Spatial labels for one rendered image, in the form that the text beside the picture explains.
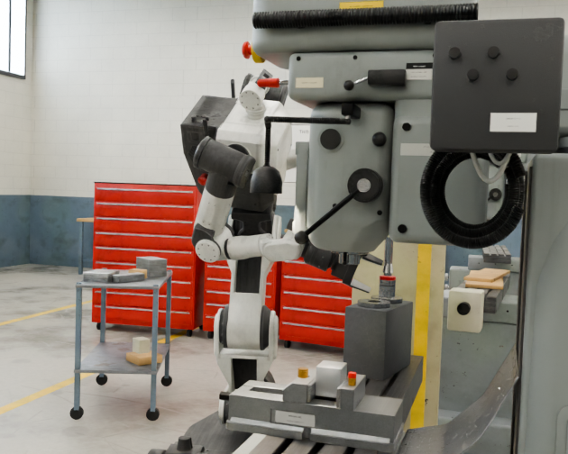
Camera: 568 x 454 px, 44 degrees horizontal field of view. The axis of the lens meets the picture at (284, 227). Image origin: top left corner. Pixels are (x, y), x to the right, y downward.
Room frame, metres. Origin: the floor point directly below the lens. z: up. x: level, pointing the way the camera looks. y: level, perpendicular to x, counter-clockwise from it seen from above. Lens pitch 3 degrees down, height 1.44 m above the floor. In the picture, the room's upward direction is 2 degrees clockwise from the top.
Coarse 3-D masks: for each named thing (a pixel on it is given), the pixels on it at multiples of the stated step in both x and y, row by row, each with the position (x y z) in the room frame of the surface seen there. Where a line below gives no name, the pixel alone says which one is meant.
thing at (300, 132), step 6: (294, 126) 11.00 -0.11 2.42; (300, 126) 10.97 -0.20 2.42; (306, 126) 10.95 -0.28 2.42; (294, 132) 11.00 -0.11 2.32; (300, 132) 10.97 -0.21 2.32; (306, 132) 10.94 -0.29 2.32; (294, 138) 11.00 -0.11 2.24; (300, 138) 10.97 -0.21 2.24; (306, 138) 10.94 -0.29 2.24; (294, 144) 11.00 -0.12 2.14; (294, 168) 10.99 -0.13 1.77; (288, 174) 11.02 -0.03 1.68; (294, 174) 10.99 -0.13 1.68; (288, 180) 11.02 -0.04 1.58; (294, 180) 10.99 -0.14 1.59
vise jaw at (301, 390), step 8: (312, 376) 1.47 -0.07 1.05; (296, 384) 1.41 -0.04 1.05; (304, 384) 1.41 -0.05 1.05; (312, 384) 1.41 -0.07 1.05; (288, 392) 1.42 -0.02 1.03; (296, 392) 1.41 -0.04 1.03; (304, 392) 1.41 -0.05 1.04; (312, 392) 1.41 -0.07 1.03; (288, 400) 1.42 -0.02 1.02; (296, 400) 1.41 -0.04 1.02; (304, 400) 1.41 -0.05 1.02
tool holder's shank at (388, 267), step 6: (390, 240) 2.01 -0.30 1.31; (390, 246) 2.01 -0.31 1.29; (384, 252) 2.03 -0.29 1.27; (390, 252) 2.01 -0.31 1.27; (384, 258) 2.02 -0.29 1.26; (390, 258) 2.02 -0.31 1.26; (384, 264) 2.02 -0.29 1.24; (390, 264) 2.02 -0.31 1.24; (384, 270) 2.02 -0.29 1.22; (390, 270) 2.01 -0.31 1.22; (390, 276) 2.02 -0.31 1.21
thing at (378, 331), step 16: (352, 304) 1.95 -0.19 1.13; (368, 304) 1.90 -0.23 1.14; (384, 304) 1.90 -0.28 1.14; (400, 304) 1.97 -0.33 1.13; (352, 320) 1.90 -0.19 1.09; (368, 320) 1.88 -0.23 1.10; (384, 320) 1.86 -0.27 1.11; (400, 320) 1.96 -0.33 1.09; (352, 336) 1.90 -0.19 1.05; (368, 336) 1.88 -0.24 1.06; (384, 336) 1.86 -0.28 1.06; (400, 336) 1.96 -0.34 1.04; (352, 352) 1.90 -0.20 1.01; (368, 352) 1.88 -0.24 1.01; (384, 352) 1.86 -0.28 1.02; (400, 352) 1.97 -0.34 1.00; (352, 368) 1.90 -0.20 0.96; (368, 368) 1.88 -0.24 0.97; (384, 368) 1.86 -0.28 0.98; (400, 368) 1.97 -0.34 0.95
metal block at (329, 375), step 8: (320, 368) 1.43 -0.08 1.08; (328, 368) 1.42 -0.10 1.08; (336, 368) 1.42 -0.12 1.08; (344, 368) 1.45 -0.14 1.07; (320, 376) 1.43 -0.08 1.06; (328, 376) 1.42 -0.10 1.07; (336, 376) 1.42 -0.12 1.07; (344, 376) 1.46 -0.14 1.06; (320, 384) 1.43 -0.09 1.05; (328, 384) 1.42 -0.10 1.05; (336, 384) 1.42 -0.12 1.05; (320, 392) 1.43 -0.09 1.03; (328, 392) 1.42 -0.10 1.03; (336, 392) 1.42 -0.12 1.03
